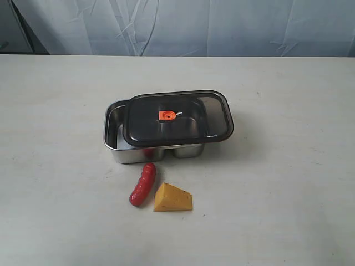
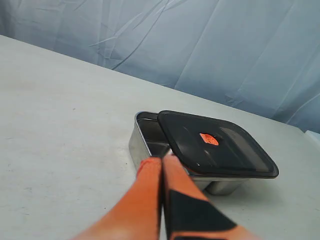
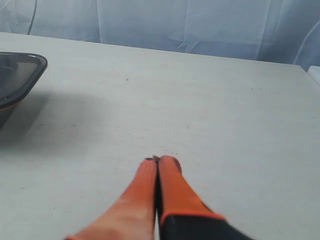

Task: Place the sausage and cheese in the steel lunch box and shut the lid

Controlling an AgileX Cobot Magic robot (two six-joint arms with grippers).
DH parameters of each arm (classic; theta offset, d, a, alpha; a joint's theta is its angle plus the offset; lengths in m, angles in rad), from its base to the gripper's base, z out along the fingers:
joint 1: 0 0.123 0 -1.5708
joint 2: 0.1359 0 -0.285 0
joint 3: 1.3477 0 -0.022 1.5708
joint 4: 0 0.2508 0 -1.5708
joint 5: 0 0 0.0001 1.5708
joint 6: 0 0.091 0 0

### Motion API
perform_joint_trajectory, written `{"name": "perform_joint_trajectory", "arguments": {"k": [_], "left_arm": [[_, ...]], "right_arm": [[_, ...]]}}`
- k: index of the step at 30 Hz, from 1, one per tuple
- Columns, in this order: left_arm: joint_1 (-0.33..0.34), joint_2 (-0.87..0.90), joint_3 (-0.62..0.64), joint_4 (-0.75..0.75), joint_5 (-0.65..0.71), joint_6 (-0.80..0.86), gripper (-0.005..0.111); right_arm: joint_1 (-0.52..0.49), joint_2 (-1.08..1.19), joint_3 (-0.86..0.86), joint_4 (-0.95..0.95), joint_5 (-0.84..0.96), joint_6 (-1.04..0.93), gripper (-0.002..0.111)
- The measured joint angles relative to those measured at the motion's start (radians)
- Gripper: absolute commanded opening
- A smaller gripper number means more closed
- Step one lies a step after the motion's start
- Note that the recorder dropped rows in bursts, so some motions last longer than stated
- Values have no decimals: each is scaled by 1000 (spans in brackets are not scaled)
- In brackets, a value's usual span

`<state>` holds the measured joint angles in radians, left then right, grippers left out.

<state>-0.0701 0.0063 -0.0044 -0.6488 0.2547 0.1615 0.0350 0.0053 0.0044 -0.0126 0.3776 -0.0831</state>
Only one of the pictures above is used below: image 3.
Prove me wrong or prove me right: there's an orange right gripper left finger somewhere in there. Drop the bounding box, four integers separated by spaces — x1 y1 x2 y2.
66 159 157 240

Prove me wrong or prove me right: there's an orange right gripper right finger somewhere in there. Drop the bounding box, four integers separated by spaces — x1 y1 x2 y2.
158 155 251 240

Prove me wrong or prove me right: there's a dark transparent lunchbox lid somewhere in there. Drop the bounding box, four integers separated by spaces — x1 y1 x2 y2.
0 51 48 129

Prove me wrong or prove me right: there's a grey backdrop curtain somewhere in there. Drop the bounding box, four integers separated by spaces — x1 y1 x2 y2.
0 0 320 70

